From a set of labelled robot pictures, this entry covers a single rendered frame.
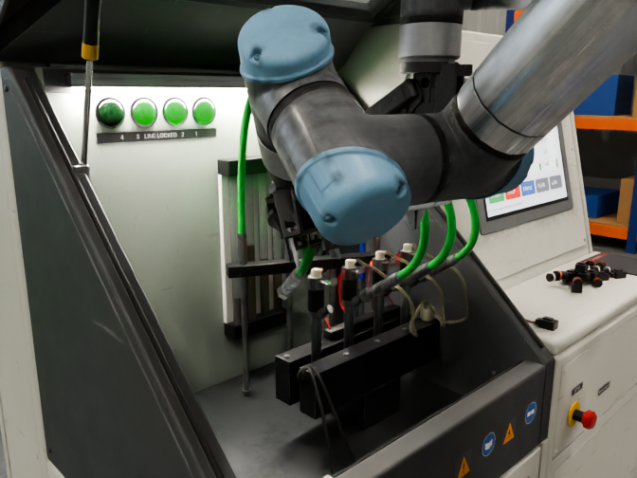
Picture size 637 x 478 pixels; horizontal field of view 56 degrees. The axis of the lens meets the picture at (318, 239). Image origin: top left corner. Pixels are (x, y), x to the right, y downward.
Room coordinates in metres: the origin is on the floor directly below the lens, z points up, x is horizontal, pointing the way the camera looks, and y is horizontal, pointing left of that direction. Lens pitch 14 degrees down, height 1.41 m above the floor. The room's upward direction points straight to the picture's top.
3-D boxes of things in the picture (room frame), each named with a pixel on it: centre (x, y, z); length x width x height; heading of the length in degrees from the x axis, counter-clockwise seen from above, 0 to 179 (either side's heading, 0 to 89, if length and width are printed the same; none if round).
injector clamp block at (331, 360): (1.01, -0.08, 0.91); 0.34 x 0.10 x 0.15; 134
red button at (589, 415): (1.04, -0.51, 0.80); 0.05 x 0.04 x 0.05; 134
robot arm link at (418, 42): (0.77, -0.14, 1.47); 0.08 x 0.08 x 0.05
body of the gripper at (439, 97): (0.76, -0.14, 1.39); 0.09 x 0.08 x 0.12; 44
